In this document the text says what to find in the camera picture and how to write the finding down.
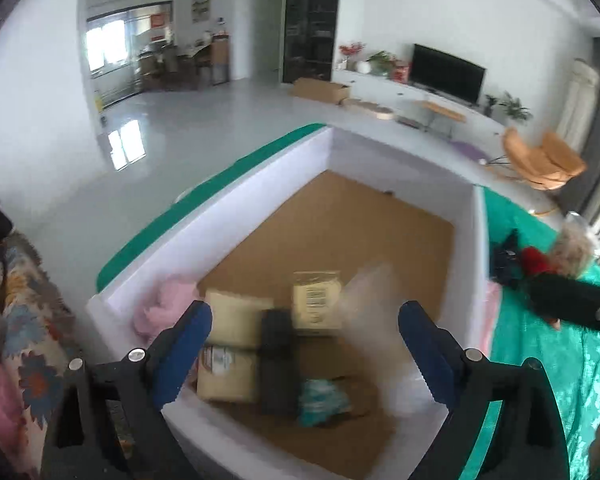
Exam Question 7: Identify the green potted plant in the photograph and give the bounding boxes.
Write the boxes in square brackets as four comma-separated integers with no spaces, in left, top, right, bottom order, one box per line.
[500,92,533,124]

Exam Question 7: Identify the purple floor mat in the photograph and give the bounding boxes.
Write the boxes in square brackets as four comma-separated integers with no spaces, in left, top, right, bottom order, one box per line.
[450,140,489,165]

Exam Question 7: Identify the wooden bench with metal legs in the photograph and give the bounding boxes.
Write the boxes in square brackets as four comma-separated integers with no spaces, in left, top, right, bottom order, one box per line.
[415,100,467,139]

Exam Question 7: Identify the black beaded scrunchie bundle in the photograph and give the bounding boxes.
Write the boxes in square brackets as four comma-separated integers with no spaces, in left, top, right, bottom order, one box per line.
[490,229,524,289]

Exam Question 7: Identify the pink mesh bath pouf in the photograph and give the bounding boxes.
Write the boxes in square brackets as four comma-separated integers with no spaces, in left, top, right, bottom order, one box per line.
[133,278,201,344]

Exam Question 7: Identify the wooden dining chair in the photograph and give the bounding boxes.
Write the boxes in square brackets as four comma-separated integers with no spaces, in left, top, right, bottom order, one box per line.
[211,35,230,86]

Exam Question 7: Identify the brown cardboard box on floor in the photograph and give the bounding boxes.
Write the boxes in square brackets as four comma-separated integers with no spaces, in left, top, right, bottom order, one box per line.
[290,77,350,105]

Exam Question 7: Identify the red flower bouquet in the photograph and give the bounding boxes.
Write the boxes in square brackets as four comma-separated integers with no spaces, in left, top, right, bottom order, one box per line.
[338,41,365,70]

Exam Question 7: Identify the floral patterned sofa cover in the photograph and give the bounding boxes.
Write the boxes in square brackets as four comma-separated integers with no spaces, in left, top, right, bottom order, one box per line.
[0,231,83,479]

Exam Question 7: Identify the white standing air conditioner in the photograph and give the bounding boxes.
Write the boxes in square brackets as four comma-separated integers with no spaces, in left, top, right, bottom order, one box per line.
[556,58,600,153]

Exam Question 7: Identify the white tv cabinet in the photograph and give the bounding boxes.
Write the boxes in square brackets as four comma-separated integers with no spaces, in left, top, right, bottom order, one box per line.
[332,70,505,139]

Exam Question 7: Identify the red yarn balls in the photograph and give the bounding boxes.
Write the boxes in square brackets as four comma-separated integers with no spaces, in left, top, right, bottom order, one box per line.
[518,246,557,278]

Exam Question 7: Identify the small beige packaged box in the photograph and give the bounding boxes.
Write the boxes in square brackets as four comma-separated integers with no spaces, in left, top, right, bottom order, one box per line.
[291,271,342,336]

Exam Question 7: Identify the clear jar of snacks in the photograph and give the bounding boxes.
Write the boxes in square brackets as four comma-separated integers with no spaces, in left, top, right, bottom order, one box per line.
[547,211,600,278]

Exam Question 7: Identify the clear bag of sticks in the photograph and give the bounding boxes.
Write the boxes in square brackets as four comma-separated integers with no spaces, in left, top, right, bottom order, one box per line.
[337,262,448,418]

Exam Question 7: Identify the white cardboard box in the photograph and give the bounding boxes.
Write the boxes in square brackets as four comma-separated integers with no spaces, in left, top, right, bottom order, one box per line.
[85,125,487,479]

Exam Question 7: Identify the orange butterfly chair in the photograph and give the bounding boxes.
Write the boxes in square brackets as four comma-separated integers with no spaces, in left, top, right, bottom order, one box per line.
[480,127,588,192]

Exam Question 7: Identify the pink cloths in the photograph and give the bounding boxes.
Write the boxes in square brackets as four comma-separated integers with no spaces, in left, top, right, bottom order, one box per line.
[479,281,502,358]

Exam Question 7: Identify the pale green chair seat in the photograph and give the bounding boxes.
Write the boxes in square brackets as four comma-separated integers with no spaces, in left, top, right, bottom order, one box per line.
[173,188,194,204]

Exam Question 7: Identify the oval wooden floor board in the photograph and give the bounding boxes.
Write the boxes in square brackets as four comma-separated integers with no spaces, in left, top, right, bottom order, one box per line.
[340,99,394,120]

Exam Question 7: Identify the beige cloth with band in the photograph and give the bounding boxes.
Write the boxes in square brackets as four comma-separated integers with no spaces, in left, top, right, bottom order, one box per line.
[196,288,274,403]

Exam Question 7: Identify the dark tall display cabinet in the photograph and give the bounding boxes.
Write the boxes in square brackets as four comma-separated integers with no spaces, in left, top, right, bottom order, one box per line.
[282,0,339,84]

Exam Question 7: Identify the green patterned small item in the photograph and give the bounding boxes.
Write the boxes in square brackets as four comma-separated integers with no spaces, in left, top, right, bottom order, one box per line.
[297,377,352,428]

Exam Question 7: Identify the green tablecloth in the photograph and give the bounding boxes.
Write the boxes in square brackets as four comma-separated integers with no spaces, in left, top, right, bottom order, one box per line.
[94,124,600,479]

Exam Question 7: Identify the black flat television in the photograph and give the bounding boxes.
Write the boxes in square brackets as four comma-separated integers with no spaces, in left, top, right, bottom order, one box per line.
[410,44,486,105]

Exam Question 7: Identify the white round vase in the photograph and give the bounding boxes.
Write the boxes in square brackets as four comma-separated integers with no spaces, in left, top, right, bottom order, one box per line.
[356,61,372,74]

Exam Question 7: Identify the black bag bundle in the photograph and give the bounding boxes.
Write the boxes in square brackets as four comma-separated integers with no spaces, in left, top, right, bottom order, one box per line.
[259,309,301,418]

